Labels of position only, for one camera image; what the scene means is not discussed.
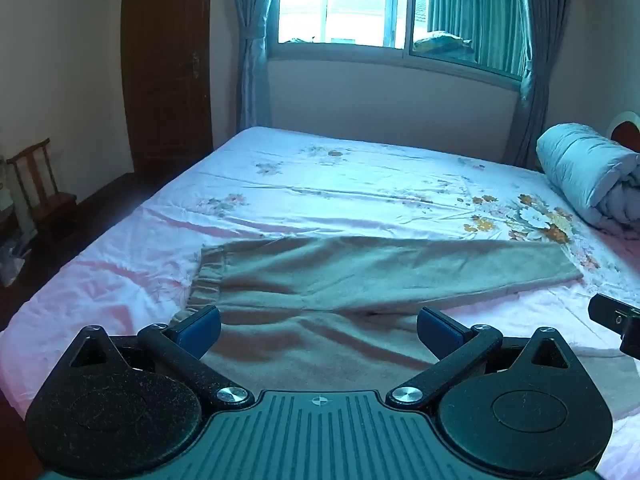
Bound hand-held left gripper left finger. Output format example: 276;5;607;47
69;305;254;409

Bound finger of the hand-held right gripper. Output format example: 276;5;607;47
588;292;640;359

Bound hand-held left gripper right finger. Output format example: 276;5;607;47
387;306;577;409

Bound grey-brown pants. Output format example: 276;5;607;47
170;236;640;417

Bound rolled light blue quilt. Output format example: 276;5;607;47
536;122;640;233

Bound bed with floral sheet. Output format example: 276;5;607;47
0;126;640;480

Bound white plastic bag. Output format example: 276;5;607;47
0;242;27;287

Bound dark wooden chair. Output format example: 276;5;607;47
6;138;79;247

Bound dark wooden door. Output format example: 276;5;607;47
121;0;215;177

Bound grey-blue curtain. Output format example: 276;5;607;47
229;0;281;133
507;0;581;171

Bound cloth bundle on windowsill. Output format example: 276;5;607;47
412;31;473;61

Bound teal curtain behind glass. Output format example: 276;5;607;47
429;0;527;72

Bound window with metal frame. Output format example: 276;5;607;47
270;0;531;81

